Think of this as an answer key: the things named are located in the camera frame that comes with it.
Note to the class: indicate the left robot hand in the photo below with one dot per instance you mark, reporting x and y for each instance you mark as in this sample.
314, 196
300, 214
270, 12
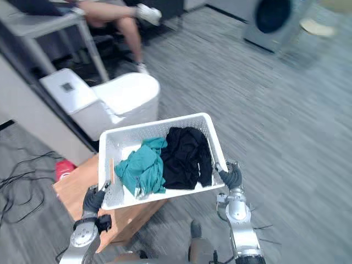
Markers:
92, 200

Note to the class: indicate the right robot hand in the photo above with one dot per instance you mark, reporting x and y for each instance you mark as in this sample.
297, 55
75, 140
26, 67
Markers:
232, 176

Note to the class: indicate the white perforated laundry basket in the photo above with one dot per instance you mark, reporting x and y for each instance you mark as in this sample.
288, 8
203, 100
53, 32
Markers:
132, 189

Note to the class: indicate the black garment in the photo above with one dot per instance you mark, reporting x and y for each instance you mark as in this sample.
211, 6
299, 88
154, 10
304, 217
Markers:
184, 159

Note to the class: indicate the teal garment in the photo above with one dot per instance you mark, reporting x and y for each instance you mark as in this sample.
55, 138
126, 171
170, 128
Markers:
143, 170

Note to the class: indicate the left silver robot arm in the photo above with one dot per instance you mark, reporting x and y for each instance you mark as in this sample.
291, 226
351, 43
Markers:
82, 239

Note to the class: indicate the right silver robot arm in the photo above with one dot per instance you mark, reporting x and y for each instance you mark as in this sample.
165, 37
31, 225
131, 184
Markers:
242, 228

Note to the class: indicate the grey front-load washing machine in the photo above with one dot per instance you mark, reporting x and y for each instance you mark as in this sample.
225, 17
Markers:
272, 22

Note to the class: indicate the wooden box table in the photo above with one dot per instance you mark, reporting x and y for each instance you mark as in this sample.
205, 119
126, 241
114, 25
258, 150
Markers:
79, 187

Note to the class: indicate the red bag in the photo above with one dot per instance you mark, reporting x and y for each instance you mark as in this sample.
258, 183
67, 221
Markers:
64, 170

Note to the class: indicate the robot leg and foot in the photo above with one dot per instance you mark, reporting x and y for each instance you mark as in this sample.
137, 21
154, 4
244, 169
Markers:
198, 244

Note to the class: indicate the white partition panel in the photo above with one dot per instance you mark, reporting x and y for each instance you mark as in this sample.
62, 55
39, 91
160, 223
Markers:
33, 118

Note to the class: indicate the white toilet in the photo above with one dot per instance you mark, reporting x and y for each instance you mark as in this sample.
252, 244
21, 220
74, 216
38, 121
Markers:
110, 99

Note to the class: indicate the person's shoe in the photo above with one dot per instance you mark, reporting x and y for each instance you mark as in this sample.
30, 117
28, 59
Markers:
318, 27

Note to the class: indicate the grey desk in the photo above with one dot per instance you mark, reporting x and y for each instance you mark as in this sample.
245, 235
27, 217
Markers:
44, 30

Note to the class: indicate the person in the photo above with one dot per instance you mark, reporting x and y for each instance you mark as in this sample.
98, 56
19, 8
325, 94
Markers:
123, 24

